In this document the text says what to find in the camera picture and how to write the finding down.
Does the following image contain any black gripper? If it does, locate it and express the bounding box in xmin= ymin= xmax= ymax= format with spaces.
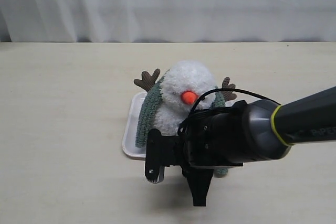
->
xmin=181 ymin=166 xmax=214 ymax=207

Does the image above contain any white rectangular tray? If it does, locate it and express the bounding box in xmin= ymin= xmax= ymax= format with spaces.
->
xmin=122 ymin=91 xmax=238 ymax=159

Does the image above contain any green fuzzy scarf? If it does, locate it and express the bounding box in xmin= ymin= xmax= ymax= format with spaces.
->
xmin=134 ymin=69 xmax=229 ymax=178

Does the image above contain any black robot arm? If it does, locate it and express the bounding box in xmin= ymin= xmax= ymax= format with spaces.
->
xmin=178 ymin=88 xmax=335 ymax=207

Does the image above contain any white plush snowman toy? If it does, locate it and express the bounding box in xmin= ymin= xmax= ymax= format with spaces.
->
xmin=133 ymin=60 xmax=237 ymax=145

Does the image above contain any white backdrop curtain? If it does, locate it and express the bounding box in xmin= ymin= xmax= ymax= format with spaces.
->
xmin=1 ymin=0 xmax=335 ymax=42

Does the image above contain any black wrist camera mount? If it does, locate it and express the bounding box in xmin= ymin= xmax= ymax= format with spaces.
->
xmin=144 ymin=129 xmax=184 ymax=184

